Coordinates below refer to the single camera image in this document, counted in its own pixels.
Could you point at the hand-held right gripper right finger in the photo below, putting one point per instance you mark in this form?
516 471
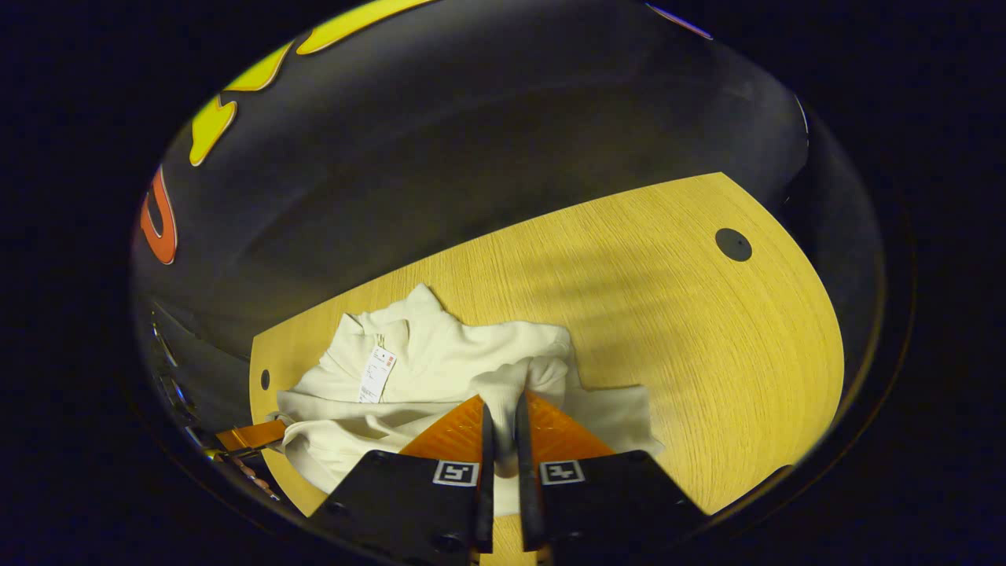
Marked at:
528 479

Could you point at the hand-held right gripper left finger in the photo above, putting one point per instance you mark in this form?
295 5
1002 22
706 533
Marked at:
486 472

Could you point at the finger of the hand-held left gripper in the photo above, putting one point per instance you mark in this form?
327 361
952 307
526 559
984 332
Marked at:
255 435

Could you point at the white long-sleeved garment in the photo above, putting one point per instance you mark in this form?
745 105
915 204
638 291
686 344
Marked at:
456 354

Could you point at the black backdrop cloth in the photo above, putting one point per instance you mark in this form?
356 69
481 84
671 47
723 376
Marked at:
471 118

